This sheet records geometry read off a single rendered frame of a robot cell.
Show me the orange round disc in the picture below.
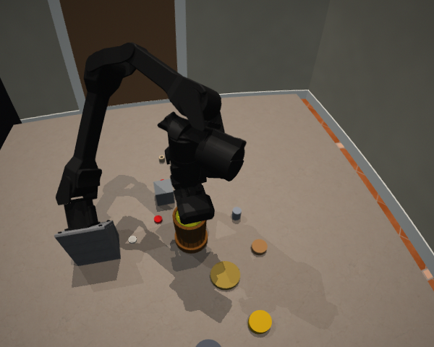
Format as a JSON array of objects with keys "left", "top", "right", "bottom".
[{"left": 251, "top": 239, "right": 268, "bottom": 255}]

